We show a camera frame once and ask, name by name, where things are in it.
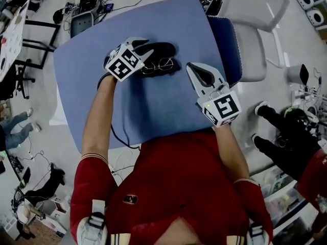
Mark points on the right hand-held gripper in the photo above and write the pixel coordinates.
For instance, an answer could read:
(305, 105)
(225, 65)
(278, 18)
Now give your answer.
(222, 108)

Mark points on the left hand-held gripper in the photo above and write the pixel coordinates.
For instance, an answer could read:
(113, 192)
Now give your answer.
(122, 62)

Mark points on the black glasses case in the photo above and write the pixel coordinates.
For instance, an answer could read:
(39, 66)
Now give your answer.
(163, 50)

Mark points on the person's right forearm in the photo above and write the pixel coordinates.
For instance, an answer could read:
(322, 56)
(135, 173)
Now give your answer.
(232, 152)

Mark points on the person's left forearm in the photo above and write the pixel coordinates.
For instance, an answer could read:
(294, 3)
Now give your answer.
(99, 121)

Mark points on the blue table mat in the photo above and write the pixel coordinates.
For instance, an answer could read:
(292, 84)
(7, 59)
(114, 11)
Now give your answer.
(163, 27)

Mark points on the dark blue seat cushion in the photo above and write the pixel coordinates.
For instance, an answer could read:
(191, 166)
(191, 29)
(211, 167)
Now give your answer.
(224, 50)

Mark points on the white grey chair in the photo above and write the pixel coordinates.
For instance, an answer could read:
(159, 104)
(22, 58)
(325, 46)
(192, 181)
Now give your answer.
(251, 52)

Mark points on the grey perforated chair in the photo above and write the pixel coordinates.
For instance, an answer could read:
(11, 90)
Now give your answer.
(81, 24)

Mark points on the black green helmet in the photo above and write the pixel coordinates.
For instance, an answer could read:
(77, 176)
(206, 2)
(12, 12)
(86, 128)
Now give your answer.
(296, 113)

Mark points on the person's red shirt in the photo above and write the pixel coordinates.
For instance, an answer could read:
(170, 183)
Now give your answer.
(173, 177)

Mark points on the black office chair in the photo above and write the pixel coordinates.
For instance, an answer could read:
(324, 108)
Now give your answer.
(10, 85)

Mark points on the white storage shelf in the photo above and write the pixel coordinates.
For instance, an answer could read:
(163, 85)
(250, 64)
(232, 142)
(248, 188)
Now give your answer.
(281, 195)

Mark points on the white cardboard boxes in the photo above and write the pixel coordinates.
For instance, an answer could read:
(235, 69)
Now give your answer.
(57, 208)

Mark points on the white table with black frame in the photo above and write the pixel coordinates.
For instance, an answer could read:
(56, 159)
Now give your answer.
(12, 34)

